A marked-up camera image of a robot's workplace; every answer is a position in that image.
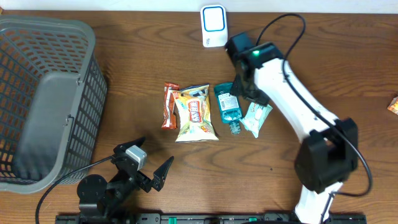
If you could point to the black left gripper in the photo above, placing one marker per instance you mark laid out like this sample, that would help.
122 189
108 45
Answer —
144 183

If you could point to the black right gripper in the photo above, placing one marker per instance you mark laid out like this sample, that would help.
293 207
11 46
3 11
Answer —
262 97

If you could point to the teal mouthwash bottle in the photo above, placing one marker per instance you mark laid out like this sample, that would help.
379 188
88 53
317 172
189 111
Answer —
230 109

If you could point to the light green wipes packet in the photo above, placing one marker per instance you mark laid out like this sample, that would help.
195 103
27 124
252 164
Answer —
255 118

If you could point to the red brown snack bar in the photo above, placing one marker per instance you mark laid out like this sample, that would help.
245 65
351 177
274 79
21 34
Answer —
169 121

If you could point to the yellow snack bag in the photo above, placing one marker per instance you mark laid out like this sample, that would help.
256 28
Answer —
194 113

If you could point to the orange tissue pack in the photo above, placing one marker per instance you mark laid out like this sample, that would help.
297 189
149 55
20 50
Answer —
393 106

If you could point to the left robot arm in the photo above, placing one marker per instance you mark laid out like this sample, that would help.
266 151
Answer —
102 201

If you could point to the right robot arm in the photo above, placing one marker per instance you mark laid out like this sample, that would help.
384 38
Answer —
325 158

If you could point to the white barcode scanner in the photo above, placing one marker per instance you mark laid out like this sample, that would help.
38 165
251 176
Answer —
214 26

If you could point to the grey plastic mesh basket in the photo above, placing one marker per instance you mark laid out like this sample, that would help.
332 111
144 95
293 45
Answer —
52 99

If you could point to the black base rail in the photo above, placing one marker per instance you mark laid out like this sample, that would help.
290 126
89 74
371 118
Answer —
155 218

